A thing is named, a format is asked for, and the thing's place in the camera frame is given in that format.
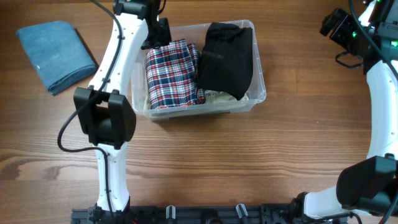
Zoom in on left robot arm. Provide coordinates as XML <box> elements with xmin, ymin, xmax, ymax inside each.
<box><xmin>72</xmin><ymin>1</ymin><xmax>171</xmax><ymax>223</ymax></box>

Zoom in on right black camera cable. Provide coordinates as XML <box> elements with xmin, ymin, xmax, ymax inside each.
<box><xmin>334</xmin><ymin>0</ymin><xmax>398</xmax><ymax>78</ymax></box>

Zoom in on blue denim cloth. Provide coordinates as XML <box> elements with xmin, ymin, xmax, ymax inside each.
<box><xmin>16</xmin><ymin>21</ymin><xmax>96</xmax><ymax>96</ymax></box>

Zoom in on plaid cloth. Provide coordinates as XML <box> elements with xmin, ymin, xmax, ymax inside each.
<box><xmin>146</xmin><ymin>39</ymin><xmax>206</xmax><ymax>110</ymax></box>

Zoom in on black cloth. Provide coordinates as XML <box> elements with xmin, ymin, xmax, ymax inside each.
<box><xmin>198</xmin><ymin>22</ymin><xmax>254</xmax><ymax>101</ymax></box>

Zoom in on cream cloth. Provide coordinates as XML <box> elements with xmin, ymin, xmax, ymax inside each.
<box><xmin>143</xmin><ymin>90</ymin><xmax>249</xmax><ymax>110</ymax></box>

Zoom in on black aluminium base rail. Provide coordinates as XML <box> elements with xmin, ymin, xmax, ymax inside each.
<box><xmin>70</xmin><ymin>203</ymin><xmax>348</xmax><ymax>224</ymax></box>

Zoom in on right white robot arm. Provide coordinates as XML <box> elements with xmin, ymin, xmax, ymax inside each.
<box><xmin>283</xmin><ymin>0</ymin><xmax>397</xmax><ymax>223</ymax></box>

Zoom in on clear plastic storage container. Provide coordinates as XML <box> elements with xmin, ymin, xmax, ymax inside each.
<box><xmin>129</xmin><ymin>20</ymin><xmax>267</xmax><ymax>121</ymax></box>

